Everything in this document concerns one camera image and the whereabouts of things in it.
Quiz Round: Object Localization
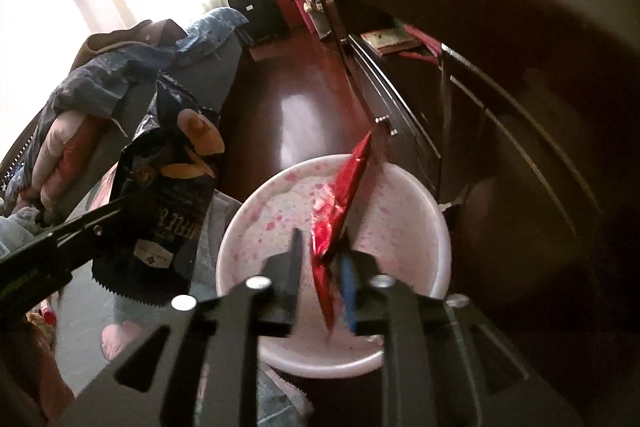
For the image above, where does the blue patterned duvet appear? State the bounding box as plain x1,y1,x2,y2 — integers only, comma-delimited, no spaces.
10,7,251,188

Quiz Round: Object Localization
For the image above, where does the dark wooden dresser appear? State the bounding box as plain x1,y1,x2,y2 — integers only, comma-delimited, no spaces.
300,0,640,358

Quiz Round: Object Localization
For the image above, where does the bed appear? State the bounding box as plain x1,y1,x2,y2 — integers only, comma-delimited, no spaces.
0,7,251,228

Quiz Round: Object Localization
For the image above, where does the black suitcase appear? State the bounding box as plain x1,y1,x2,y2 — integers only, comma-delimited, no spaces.
227,0,292,48

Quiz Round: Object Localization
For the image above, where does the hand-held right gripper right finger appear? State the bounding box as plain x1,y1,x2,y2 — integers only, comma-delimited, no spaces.
339,251,586,427

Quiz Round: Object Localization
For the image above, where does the red foil wrapper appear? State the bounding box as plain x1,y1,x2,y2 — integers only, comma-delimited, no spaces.
310,131,374,338

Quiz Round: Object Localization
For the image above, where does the brown cloth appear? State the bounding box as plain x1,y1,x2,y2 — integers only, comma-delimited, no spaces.
70,19,182,68

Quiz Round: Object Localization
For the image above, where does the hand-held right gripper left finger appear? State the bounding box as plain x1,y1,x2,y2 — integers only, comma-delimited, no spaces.
65,229,304,427

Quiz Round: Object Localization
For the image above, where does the black chip bag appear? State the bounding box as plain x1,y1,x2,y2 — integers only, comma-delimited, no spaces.
91,72,225,308

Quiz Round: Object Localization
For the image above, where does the light grey cloth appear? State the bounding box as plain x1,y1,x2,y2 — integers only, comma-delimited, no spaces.
0,204,51,260

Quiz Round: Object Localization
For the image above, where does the pink blanket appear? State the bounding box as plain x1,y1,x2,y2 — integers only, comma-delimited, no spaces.
30,111,118,210

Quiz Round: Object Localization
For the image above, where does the red storage box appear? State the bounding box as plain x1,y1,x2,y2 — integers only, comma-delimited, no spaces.
286,0,332,40

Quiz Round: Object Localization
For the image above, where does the white pink-speckled bin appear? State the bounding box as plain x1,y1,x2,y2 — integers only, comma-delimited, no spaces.
216,153,453,378

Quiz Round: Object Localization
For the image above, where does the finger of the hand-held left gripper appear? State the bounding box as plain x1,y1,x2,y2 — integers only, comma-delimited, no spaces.
42,194,132,269

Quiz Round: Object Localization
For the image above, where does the grey mat with pink flowers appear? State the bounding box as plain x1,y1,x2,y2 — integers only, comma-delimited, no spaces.
47,189,313,427

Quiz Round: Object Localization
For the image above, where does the tan cover book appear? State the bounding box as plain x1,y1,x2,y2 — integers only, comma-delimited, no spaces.
360,28,422,56

